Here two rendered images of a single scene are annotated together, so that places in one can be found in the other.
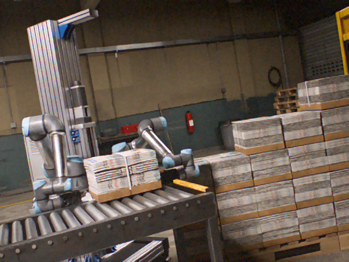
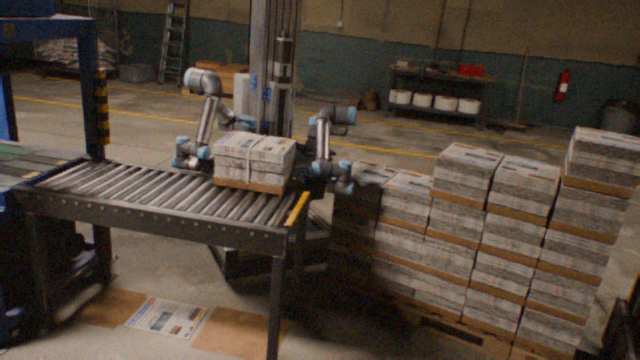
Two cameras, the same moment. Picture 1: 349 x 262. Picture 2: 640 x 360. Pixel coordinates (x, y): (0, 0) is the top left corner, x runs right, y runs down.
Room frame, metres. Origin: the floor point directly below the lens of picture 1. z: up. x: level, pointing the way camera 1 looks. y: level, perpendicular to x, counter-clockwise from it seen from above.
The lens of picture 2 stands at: (0.44, -1.16, 1.73)
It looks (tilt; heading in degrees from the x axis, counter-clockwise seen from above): 20 degrees down; 30
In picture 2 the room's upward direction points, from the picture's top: 6 degrees clockwise
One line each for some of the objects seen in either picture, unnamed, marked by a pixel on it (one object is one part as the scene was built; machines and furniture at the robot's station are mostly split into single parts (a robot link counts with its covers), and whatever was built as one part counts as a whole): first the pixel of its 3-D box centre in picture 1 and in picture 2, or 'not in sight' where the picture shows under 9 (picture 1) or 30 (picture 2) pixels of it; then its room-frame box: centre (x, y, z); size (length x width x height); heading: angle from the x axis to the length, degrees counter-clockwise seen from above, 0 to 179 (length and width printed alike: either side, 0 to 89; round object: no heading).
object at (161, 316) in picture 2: not in sight; (168, 316); (1.90, 0.63, 0.00); 0.37 x 0.28 x 0.01; 113
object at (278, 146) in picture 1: (258, 146); (463, 189); (2.96, -0.59, 0.86); 0.38 x 0.29 x 0.04; 3
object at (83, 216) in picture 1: (84, 218); (183, 195); (1.94, 0.54, 0.77); 0.47 x 0.05 x 0.05; 23
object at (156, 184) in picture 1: (141, 184); (274, 179); (2.34, 0.27, 0.83); 0.29 x 0.16 x 0.04; 23
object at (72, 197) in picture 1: (71, 199); (208, 165); (2.25, 0.69, 0.82); 0.12 x 0.08 x 0.09; 113
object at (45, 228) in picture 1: (44, 227); (147, 189); (1.86, 0.72, 0.77); 0.47 x 0.05 x 0.05; 23
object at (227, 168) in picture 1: (251, 205); (427, 251); (2.94, -0.46, 0.42); 1.17 x 0.39 x 0.83; 95
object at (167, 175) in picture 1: (168, 176); (315, 182); (2.50, 0.11, 0.82); 0.12 x 0.08 x 0.09; 113
